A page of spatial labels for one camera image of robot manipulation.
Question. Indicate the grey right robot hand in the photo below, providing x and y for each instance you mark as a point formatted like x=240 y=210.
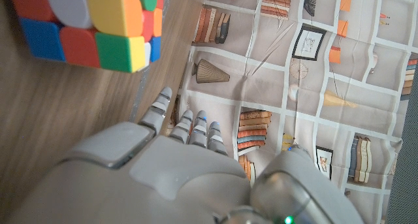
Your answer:
x=170 y=171

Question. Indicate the printed bookshelf backdrop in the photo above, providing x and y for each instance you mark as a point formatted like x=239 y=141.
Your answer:
x=267 y=83

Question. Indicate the multicolour Rubik's cube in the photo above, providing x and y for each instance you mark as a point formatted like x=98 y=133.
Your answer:
x=114 y=51

